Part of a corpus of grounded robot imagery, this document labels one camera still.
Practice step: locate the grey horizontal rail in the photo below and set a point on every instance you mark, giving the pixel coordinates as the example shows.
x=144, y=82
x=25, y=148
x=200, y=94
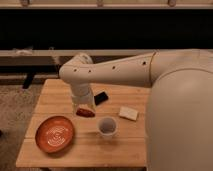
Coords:
x=53, y=57

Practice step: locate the wooden table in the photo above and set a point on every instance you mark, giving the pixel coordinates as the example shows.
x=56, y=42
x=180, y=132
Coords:
x=89, y=149

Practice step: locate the red-brown food item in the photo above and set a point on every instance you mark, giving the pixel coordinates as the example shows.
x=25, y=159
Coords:
x=85, y=113

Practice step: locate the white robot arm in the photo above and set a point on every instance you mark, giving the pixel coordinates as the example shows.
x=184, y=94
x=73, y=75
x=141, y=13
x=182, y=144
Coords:
x=179, y=112

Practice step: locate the black rectangular block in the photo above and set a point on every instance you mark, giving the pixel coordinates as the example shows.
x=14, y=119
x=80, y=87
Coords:
x=101, y=97

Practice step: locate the white sponge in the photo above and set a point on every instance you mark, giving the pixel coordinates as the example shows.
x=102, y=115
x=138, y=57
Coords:
x=128, y=113

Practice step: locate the white paper cup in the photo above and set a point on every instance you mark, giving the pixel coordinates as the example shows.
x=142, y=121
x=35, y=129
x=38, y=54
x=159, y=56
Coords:
x=107, y=127

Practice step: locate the orange plate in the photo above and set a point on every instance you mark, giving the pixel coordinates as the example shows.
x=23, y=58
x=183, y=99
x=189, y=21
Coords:
x=54, y=134

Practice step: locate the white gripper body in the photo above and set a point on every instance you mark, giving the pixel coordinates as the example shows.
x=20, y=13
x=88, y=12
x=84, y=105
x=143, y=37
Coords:
x=87, y=99

